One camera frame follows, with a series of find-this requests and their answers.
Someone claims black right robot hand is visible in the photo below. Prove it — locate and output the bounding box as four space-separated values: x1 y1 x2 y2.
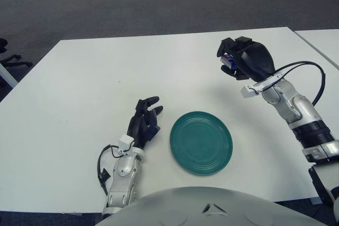
216 36 275 83

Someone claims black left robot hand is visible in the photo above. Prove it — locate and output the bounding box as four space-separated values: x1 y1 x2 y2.
127 95 164 149

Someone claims purple gum box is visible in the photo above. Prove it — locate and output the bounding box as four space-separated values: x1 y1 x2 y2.
221 54 237 69

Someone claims teal ceramic plate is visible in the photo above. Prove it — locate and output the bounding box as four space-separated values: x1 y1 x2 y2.
169 111 234 176

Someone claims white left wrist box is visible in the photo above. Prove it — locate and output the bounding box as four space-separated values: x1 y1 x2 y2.
118 135 135 150

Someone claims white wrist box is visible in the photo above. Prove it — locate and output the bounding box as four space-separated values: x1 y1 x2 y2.
118 135 135 150
240 84 259 98

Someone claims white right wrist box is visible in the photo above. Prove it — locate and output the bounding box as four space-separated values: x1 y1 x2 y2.
240 84 259 98

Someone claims grey robot torso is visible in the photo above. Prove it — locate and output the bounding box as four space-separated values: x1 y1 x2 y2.
95 186 322 226

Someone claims white table leg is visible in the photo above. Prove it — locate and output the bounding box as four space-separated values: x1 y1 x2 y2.
0 62 19 89

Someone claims black office chair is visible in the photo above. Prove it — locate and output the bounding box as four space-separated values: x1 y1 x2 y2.
0 38 33 68

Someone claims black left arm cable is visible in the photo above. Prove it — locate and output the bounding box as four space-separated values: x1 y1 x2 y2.
96 144 126 196

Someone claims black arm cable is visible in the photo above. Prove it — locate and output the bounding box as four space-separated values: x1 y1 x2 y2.
274 60 326 105
96 144 126 196

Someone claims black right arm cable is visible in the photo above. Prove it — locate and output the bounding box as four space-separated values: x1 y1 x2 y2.
274 60 326 105

